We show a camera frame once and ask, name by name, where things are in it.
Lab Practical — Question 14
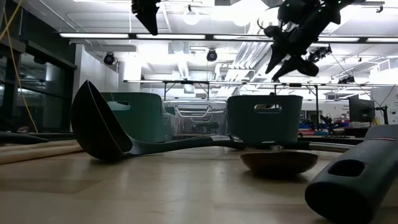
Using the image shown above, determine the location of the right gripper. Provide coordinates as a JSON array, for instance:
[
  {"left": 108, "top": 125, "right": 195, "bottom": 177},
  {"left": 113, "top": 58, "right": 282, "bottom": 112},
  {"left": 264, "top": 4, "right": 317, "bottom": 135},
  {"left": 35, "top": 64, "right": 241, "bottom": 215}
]
[{"left": 263, "top": 0, "right": 330, "bottom": 82}]

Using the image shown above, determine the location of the dark wooden spoon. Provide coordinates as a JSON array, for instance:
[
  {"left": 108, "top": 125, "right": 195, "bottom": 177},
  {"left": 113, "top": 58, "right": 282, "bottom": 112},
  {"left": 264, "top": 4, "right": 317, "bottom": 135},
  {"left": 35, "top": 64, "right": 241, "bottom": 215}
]
[{"left": 239, "top": 144, "right": 319, "bottom": 175}]

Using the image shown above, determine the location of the black plastic ladle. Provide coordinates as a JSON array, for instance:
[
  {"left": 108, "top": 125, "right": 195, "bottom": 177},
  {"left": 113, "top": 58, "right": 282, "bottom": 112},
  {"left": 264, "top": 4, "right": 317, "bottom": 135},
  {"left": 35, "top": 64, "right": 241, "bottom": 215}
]
[{"left": 70, "top": 80, "right": 249, "bottom": 162}]

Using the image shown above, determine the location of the black solid spatula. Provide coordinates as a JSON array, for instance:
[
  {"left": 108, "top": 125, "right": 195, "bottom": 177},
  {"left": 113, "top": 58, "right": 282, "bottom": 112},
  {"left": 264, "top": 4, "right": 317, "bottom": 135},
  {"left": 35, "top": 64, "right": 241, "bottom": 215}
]
[{"left": 304, "top": 123, "right": 398, "bottom": 223}]

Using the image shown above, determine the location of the long ceiling light bar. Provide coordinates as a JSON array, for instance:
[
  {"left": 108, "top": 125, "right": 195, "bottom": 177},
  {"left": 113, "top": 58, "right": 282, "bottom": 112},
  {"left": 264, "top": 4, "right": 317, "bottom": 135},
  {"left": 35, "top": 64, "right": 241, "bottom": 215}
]
[{"left": 58, "top": 32, "right": 398, "bottom": 44}]

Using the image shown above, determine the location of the white globe lamp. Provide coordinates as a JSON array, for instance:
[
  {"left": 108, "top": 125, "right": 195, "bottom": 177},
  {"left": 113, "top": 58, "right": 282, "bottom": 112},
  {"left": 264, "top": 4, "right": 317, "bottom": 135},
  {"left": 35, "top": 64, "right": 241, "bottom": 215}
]
[{"left": 182, "top": 4, "right": 200, "bottom": 26}]

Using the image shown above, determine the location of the blue plastic bin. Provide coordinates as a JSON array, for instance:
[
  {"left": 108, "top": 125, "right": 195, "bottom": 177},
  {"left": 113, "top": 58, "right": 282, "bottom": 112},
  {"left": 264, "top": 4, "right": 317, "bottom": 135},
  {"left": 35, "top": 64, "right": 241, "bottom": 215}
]
[{"left": 226, "top": 95, "right": 304, "bottom": 144}]

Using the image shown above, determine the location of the black computer monitor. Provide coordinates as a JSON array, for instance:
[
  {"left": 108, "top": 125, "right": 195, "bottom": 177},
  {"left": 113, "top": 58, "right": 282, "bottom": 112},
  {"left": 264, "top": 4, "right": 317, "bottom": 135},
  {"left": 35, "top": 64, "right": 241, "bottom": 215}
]
[{"left": 348, "top": 94, "right": 376, "bottom": 124}]

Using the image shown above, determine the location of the clear plastic bin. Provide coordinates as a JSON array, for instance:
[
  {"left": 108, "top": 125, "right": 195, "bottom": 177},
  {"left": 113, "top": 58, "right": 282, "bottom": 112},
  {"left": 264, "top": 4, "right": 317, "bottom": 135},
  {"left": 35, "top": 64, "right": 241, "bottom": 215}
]
[{"left": 161, "top": 99, "right": 229, "bottom": 139}]

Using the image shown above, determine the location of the green plastic bin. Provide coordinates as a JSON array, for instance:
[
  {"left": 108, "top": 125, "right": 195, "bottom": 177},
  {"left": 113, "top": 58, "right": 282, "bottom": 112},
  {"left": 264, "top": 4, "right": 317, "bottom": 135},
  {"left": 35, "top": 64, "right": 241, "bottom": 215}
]
[{"left": 100, "top": 91, "right": 169, "bottom": 144}]

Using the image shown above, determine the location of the white signboard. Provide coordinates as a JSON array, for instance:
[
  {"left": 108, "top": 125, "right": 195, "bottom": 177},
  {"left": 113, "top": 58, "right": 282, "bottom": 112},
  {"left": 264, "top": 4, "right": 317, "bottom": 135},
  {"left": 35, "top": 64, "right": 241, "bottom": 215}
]
[{"left": 369, "top": 86, "right": 398, "bottom": 141}]

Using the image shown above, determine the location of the yellow hanging cable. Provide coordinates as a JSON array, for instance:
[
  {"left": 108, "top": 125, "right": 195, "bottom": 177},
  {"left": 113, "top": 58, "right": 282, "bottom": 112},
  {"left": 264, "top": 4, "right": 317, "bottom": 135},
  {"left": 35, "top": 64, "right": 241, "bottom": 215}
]
[{"left": 0, "top": 0, "right": 40, "bottom": 134}]

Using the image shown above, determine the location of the black metal frame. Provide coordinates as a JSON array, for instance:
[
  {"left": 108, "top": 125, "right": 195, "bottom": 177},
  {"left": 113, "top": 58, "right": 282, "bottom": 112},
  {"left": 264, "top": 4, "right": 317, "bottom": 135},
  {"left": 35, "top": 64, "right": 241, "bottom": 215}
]
[{"left": 27, "top": 132, "right": 374, "bottom": 146}]

